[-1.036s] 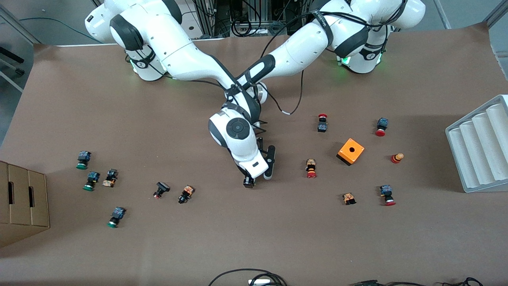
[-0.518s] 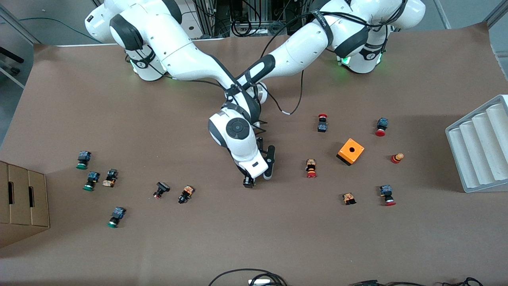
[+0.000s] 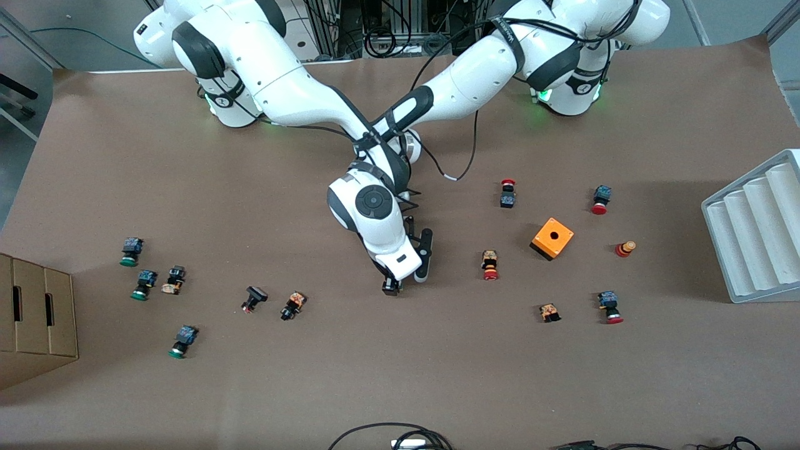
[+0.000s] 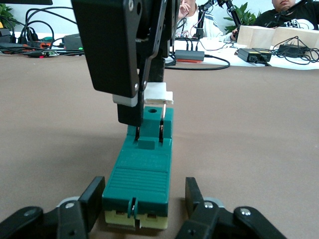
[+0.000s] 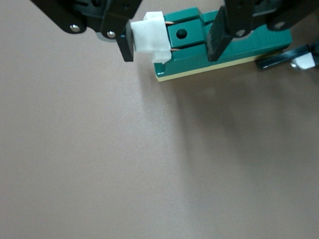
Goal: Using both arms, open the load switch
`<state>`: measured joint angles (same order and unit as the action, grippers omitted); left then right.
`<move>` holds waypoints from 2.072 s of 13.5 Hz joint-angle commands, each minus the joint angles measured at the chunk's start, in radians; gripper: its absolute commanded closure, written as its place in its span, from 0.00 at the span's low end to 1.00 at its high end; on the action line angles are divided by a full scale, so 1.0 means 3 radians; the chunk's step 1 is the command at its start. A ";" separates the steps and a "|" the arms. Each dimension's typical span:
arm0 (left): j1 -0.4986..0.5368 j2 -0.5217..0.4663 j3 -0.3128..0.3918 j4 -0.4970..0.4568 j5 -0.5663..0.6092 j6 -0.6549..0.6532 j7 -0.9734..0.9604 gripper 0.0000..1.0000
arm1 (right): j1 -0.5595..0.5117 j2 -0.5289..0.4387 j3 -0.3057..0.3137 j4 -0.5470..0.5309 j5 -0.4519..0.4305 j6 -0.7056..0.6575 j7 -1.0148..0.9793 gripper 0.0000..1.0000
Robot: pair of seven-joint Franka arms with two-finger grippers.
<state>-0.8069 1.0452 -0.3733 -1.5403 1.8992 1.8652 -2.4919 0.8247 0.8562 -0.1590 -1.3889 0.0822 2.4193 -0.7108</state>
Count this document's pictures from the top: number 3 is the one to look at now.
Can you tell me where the light grey ribbed tray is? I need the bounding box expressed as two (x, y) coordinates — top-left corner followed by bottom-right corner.
(700, 149), (800, 304)

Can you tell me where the brown cardboard box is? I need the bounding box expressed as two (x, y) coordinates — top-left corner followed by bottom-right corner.
(0, 253), (79, 391)

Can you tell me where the black switch orange contact block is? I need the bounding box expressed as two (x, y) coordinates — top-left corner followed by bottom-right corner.
(279, 291), (307, 322)

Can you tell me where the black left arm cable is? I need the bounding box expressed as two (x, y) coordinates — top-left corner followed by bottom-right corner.
(409, 16), (482, 183)

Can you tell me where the black selector switch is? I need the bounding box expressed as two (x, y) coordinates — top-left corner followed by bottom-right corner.
(241, 285), (269, 314)

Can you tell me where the orange button enclosure box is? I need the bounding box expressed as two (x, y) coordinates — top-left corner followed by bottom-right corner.
(529, 217), (575, 262)

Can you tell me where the black cable loop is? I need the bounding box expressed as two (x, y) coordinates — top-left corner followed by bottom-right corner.
(328, 423), (454, 450)

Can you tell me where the green push button switch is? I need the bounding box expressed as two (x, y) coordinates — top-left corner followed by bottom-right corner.
(130, 269), (159, 302)
(119, 237), (145, 268)
(167, 324), (199, 360)

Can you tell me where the black switch tan contact block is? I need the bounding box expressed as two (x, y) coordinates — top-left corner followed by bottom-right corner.
(161, 265), (187, 296)

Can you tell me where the aluminium frame rack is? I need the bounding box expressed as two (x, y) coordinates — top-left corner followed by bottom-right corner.
(300, 0), (501, 58)

